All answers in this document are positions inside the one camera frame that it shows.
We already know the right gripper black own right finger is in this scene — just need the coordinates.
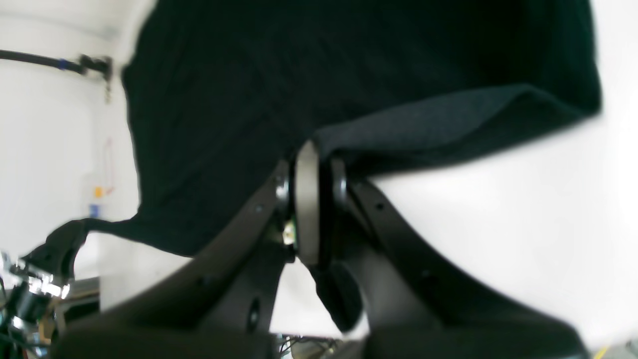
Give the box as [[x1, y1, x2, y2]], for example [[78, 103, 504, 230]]
[[319, 158, 589, 359]]

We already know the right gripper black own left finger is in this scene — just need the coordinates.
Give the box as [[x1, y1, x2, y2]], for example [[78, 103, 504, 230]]
[[50, 161, 291, 359]]

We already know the black T-shirt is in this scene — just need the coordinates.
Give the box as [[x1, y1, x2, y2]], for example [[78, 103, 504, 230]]
[[49, 0, 602, 256]]

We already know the black clamp with cable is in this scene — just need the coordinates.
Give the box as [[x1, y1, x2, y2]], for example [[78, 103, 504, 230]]
[[0, 50, 114, 104]]

